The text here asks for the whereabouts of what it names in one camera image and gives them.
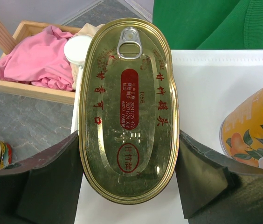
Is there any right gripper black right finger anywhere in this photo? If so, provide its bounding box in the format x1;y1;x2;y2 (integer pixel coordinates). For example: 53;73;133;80
175;132;263;224

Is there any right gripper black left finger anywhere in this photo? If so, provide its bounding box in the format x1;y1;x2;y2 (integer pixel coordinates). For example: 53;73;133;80
0;132;83;224

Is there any yellow labelled can white lid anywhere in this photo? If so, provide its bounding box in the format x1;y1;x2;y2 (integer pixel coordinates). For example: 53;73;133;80
220;88;263;169

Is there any white plastic cube cabinet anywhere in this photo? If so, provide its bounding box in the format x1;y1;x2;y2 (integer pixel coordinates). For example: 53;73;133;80
75;49;263;224

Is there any pink crumpled cloth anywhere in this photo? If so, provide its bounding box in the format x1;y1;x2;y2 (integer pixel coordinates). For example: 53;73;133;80
0;26;73;91

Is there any wooden clothes rack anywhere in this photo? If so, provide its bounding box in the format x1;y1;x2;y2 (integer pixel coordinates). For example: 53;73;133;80
0;21;80;105

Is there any beige crumpled cloth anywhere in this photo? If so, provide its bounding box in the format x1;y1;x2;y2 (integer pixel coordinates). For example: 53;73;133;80
70;23;104;90

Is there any green tank top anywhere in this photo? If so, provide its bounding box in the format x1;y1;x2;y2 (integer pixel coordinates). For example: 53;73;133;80
152;0;263;50

